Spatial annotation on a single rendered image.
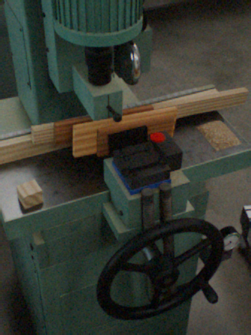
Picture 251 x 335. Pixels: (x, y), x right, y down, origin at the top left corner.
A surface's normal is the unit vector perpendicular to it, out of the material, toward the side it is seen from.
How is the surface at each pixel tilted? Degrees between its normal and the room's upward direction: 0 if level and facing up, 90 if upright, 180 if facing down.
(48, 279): 90
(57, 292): 90
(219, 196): 0
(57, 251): 90
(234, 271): 0
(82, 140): 90
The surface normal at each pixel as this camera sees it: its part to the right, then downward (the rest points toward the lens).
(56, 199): 0.01, -0.74
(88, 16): -0.18, 0.65
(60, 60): 0.40, 0.62
